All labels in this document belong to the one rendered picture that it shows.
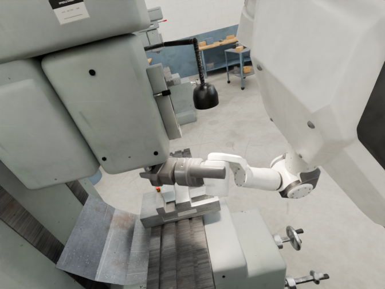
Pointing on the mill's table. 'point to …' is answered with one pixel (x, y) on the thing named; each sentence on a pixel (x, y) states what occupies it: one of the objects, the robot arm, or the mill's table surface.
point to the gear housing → (64, 24)
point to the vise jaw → (182, 196)
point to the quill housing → (111, 101)
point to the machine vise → (153, 203)
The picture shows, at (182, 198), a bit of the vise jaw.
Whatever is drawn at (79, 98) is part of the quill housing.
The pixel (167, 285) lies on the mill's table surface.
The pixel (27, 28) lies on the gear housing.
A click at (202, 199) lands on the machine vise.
